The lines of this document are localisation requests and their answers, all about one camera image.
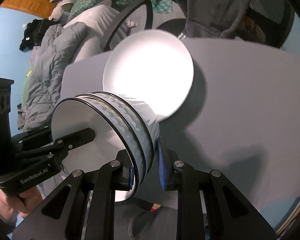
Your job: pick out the person's left forearm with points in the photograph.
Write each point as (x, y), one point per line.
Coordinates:
(0, 217)

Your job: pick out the black mesh office chair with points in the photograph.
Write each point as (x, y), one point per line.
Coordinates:
(267, 5)

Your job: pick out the striped grey white cloth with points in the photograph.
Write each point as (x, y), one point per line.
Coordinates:
(182, 36)

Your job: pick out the person's left hand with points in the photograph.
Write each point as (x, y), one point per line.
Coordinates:
(27, 202)

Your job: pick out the beige and green clothes pile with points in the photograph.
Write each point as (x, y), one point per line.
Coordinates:
(62, 7)

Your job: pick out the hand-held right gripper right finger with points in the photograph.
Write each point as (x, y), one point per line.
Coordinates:
(162, 170)

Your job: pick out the brown cloth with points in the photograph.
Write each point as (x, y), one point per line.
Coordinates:
(247, 28)

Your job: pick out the bed with beige sheet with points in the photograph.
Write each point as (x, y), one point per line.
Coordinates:
(95, 27)

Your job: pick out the white plate with black rim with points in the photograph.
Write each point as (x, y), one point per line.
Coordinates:
(150, 72)

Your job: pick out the black clothes pile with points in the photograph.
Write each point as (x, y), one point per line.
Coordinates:
(32, 35)

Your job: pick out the dark grey fleece hoodie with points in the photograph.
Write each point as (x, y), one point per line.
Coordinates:
(207, 10)

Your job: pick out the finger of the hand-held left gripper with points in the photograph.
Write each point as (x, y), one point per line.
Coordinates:
(77, 137)
(32, 136)

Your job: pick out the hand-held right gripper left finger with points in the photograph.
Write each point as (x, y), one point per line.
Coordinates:
(130, 177)

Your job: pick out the grey puffer jacket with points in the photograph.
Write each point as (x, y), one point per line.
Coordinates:
(55, 62)

